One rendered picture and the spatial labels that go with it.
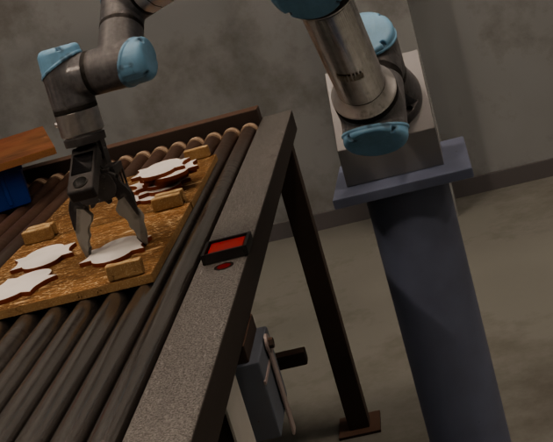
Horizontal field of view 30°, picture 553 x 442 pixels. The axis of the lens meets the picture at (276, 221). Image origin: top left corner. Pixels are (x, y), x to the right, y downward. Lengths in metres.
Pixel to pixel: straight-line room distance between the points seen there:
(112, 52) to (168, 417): 0.75
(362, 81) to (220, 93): 3.16
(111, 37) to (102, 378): 0.64
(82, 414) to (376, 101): 0.79
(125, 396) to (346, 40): 0.68
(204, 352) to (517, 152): 3.68
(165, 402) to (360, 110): 0.75
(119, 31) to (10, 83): 3.38
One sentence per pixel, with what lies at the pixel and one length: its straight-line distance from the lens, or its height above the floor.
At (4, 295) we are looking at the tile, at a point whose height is 0.94.
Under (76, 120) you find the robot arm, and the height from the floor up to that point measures 1.17.
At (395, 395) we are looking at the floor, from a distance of 3.15.
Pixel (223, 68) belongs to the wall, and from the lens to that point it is 4.84.
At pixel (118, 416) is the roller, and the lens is 1.21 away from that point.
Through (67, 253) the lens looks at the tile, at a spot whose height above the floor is 0.94.
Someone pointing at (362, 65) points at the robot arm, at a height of 1.14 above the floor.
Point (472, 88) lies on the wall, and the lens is 4.80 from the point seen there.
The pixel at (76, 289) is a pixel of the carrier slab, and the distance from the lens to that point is 1.68.
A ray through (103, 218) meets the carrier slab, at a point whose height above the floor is 0.94.
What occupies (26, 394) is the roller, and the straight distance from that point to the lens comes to 1.38.
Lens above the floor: 1.38
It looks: 15 degrees down
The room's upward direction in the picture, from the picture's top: 16 degrees counter-clockwise
